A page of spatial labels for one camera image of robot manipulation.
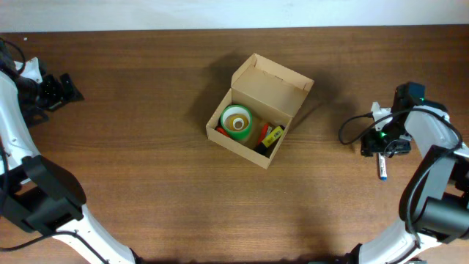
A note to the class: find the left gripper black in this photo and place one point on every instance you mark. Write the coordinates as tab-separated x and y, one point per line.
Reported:
57	97

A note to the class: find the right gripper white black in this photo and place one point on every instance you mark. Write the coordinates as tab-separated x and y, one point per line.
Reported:
370	144

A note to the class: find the blue white marker pen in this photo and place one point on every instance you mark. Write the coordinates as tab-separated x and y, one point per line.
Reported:
382	167

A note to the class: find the yellow highlighter marker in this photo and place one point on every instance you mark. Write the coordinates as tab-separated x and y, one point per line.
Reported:
269	139

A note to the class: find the brown cardboard box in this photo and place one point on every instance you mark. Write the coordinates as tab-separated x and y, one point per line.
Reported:
272	93

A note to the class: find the green tape roll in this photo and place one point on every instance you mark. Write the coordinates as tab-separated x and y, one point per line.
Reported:
236	110

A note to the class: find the small yellow tape roll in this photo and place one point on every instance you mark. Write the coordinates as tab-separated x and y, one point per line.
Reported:
236	123

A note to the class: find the orange utility knife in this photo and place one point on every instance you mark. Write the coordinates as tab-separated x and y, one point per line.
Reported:
222	131

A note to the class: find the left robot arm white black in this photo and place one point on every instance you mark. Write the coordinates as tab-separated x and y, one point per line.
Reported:
38	195

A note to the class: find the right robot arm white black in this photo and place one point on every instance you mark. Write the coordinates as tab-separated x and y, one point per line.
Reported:
433	209

